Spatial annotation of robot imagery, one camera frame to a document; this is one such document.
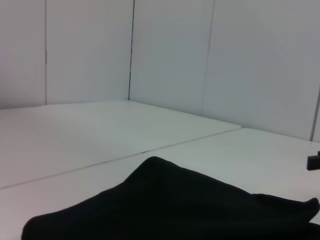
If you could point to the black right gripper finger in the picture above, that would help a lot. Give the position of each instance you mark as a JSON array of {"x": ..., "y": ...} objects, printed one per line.
[{"x": 313, "y": 161}]

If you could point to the black T-shirt with FREE! print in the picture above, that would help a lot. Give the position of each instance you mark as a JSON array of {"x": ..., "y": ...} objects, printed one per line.
[{"x": 175, "y": 207}]

